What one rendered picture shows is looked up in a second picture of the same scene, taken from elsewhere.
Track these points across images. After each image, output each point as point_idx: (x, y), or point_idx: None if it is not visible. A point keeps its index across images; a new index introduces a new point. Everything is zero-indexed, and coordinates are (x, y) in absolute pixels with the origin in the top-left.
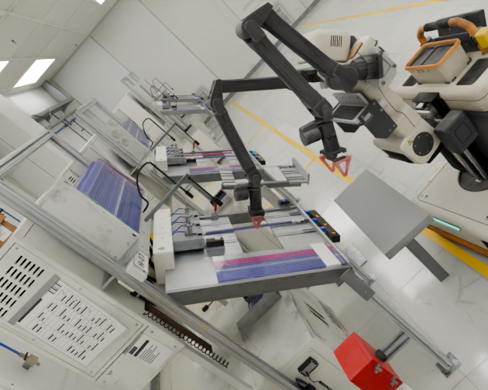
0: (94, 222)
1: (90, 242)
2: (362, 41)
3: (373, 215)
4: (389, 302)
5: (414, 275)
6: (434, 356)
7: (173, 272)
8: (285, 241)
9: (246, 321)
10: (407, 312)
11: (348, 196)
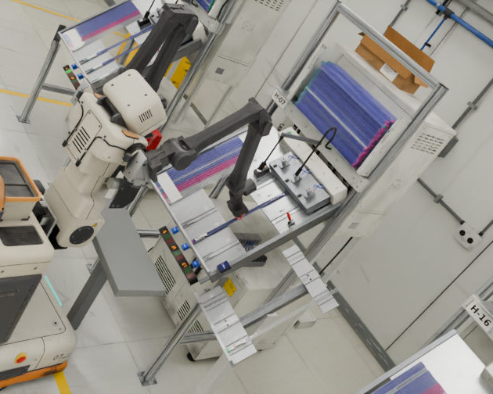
0: (310, 74)
1: (297, 65)
2: (92, 94)
3: (123, 233)
4: (129, 339)
5: (95, 346)
6: None
7: (277, 138)
8: (205, 202)
9: (250, 233)
10: (113, 320)
11: (147, 277)
